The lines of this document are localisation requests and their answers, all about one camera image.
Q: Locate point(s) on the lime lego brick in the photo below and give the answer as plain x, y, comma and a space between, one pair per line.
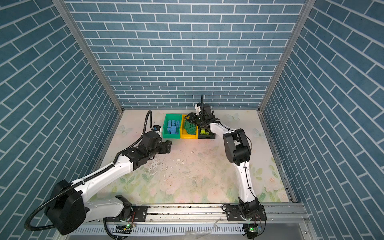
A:
203, 131

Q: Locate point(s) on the aluminium corner post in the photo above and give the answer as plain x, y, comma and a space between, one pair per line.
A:
307, 7
76, 32

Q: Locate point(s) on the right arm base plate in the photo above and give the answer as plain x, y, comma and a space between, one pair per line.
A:
244, 212

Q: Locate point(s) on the green plastic bin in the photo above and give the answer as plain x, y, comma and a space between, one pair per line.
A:
165, 127

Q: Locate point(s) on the dark green lego brick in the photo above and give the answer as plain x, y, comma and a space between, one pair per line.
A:
188, 125
192, 131

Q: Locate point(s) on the aluminium corner post left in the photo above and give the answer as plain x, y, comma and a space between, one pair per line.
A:
76, 32

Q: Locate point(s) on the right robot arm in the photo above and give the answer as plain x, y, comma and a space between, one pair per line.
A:
237, 149

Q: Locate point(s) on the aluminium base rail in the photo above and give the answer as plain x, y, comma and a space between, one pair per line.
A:
286, 221

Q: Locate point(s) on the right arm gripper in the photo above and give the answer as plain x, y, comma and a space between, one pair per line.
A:
193, 117

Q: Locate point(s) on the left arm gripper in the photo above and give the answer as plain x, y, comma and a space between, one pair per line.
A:
164, 149

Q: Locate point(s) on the yellow plastic bin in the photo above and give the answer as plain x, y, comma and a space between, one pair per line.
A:
184, 134

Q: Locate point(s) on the aluminium corner post right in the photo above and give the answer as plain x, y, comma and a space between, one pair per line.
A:
307, 7

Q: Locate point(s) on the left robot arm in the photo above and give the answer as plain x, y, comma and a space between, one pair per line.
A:
72, 205

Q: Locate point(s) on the blue lego brick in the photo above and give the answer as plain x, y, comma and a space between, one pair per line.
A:
172, 123
173, 130

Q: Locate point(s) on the black plastic bin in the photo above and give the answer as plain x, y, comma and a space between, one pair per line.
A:
211, 136

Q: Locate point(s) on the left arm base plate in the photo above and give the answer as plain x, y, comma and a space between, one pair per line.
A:
134, 214

